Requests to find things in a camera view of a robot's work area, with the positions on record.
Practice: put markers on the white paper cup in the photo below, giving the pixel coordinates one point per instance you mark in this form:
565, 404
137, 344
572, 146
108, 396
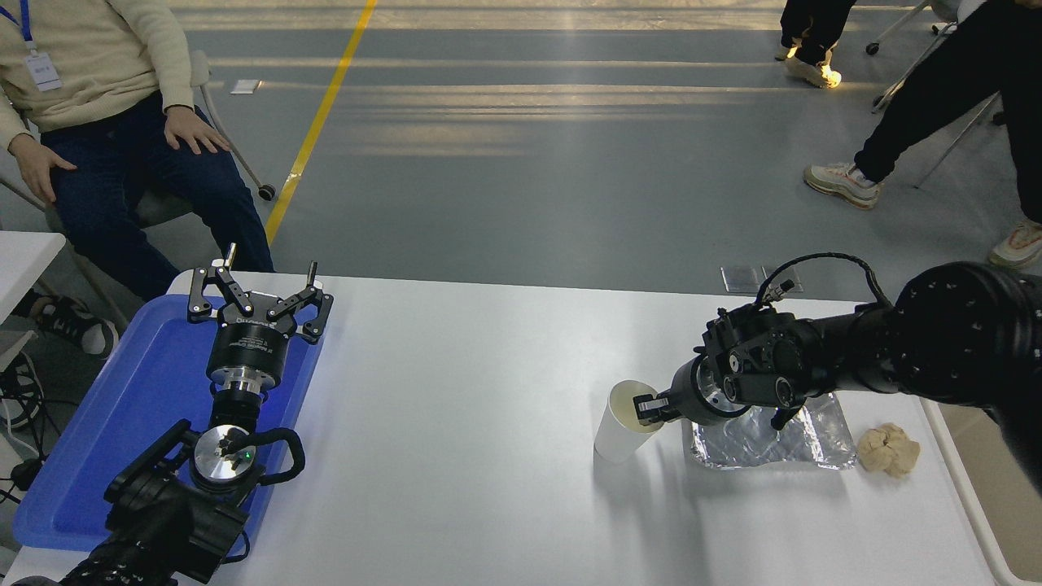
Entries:
615, 435

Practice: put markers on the person's left hand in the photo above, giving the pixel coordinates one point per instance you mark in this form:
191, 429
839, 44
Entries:
191, 129

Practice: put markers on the crumpled tan paper ball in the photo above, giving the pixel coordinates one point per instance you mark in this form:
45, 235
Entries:
889, 452

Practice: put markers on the silver foil tray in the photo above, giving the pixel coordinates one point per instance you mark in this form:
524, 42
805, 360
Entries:
818, 439

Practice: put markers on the blue plastic tray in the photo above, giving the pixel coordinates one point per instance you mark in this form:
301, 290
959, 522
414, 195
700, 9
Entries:
138, 391

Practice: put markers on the large pale bin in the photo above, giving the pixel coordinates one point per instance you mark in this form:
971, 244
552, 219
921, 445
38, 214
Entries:
1001, 529

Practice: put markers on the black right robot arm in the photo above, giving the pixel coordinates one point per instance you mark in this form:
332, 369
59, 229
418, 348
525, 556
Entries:
961, 342

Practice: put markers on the black power plug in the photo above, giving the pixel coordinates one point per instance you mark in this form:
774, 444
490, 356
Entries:
28, 472

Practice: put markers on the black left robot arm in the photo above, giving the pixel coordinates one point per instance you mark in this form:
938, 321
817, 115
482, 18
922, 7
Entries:
163, 521

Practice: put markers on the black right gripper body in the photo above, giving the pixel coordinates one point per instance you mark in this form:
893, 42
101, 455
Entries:
684, 395

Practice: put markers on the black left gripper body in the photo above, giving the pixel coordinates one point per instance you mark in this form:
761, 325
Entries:
248, 346

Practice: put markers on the white floor sticker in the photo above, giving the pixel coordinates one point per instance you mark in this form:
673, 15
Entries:
246, 86

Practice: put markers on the grey wheeled chair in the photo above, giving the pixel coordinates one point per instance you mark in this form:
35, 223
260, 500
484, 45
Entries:
163, 210

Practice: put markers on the white chair with metal legs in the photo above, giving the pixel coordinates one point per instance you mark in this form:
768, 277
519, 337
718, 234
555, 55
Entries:
952, 146
895, 24

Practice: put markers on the white side table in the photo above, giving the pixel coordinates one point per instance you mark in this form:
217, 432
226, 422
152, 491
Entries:
24, 260

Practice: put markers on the person's right hand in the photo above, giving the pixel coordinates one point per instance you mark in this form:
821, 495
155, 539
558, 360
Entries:
34, 161

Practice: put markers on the metal floor plate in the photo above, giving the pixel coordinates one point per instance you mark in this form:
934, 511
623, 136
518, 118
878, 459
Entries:
798, 281
739, 281

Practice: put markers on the person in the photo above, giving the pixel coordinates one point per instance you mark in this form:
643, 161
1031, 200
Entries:
814, 20
952, 89
98, 57

